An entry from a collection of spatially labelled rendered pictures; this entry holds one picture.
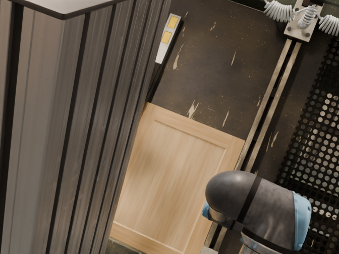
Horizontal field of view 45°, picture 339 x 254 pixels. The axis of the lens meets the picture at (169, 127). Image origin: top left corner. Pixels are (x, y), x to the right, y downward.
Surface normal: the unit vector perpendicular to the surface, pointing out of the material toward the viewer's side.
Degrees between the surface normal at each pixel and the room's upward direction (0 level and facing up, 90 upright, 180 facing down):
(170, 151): 57
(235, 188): 51
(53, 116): 90
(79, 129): 90
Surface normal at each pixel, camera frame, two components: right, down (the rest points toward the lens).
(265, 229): -0.44, -0.24
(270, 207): -0.15, -0.22
